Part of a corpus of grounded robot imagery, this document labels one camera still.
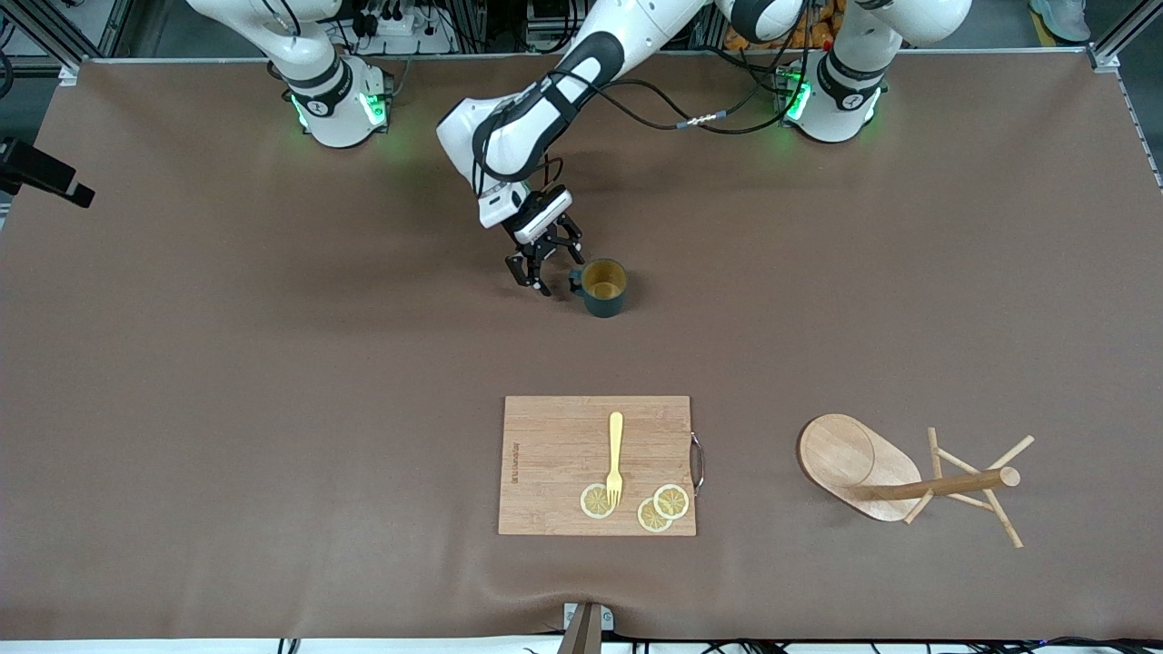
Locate dark equipment rack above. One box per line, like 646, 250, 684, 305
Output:
459, 0, 587, 54

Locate wooden cup rack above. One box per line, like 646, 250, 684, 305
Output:
798, 413, 1037, 550

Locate grey sneaker shoe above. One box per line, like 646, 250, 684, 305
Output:
1029, 0, 1092, 44

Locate aluminium camera post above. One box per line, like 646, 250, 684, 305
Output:
556, 602, 615, 654

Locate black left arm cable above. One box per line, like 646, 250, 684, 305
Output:
472, 0, 819, 187

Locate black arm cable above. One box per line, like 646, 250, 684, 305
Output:
472, 0, 819, 187
257, 0, 303, 42

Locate brown table mat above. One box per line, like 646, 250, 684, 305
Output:
0, 50, 1163, 641

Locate orange packets pile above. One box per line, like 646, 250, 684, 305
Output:
724, 18, 837, 51

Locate wooden cutting board metal handle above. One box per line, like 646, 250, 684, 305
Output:
498, 395, 705, 537

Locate dark teal cup yellow inside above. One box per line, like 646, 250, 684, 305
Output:
569, 258, 629, 319

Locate white power strip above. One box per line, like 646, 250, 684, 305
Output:
350, 0, 460, 55

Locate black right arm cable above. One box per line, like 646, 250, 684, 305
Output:
257, 0, 303, 42

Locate aluminium frame profile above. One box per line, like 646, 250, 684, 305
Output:
1086, 0, 1163, 192
0, 0, 137, 84

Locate yellow plastic fork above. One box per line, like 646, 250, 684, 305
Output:
606, 411, 625, 508

